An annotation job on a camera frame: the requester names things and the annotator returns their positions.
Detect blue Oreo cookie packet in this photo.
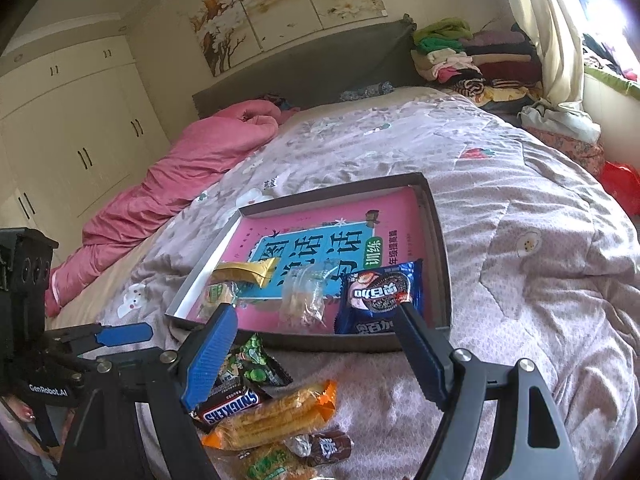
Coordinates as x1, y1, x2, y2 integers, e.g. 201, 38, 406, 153
334, 259, 424, 335

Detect dark brown candy packet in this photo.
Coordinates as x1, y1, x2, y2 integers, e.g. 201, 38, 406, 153
283, 429, 354, 466

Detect Snickers bar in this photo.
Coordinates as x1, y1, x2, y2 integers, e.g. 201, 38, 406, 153
191, 382, 272, 434

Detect patterned mauve quilt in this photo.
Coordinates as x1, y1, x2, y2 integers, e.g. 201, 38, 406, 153
51, 88, 639, 479

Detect tree painting wall panels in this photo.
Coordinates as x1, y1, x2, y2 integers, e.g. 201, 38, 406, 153
189, 0, 387, 77

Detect cream wardrobe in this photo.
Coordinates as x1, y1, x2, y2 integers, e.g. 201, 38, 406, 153
1, 36, 169, 263

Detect green-label rice cracker packet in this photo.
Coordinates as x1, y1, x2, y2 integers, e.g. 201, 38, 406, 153
236, 443, 318, 480

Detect black shallow tray box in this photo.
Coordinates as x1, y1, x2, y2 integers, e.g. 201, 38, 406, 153
166, 172, 451, 352

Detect stack of folded clothes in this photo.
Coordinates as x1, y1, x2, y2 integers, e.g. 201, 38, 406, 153
411, 18, 544, 115

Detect orange-ended biscuit packet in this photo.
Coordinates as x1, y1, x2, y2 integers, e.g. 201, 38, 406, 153
201, 380, 337, 451

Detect cream curtain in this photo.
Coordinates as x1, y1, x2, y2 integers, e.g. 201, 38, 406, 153
508, 0, 584, 110

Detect pink blanket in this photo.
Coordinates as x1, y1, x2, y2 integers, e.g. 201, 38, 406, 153
44, 99, 299, 318

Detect green pea snack packet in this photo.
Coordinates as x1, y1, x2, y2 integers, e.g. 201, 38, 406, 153
214, 334, 293, 388

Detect left hand red nails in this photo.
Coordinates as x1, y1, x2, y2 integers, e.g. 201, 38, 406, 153
1, 396, 36, 431

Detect gold wafer snack packet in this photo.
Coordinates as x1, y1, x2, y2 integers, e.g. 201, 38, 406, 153
210, 258, 280, 288

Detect red plastic bag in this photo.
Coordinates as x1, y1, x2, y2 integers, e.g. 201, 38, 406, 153
600, 162, 640, 217

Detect clear round cake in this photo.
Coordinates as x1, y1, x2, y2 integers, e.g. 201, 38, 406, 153
279, 260, 338, 333

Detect pink blue Chinese workbook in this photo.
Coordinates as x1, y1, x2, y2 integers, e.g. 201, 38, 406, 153
189, 186, 434, 337

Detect light green pastry packet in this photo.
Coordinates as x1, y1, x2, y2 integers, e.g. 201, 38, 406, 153
196, 282, 239, 321

